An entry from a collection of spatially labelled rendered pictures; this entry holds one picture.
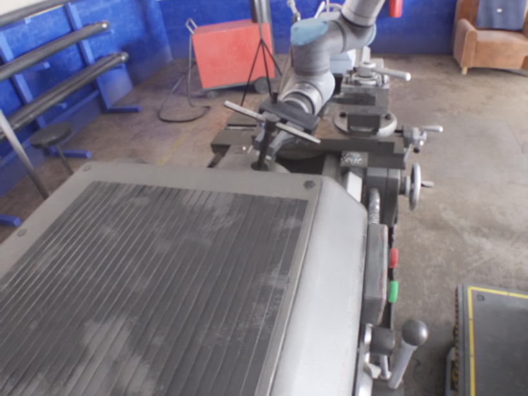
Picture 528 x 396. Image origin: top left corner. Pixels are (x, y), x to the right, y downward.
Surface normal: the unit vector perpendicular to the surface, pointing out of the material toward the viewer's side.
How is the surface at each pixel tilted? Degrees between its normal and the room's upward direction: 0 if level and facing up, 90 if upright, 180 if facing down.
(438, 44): 90
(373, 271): 0
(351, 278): 45
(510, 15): 91
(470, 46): 90
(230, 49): 90
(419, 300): 0
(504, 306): 0
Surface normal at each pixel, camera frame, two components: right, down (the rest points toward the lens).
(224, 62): 0.08, 0.60
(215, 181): -0.12, -0.78
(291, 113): 0.18, -0.69
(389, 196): -0.26, 0.62
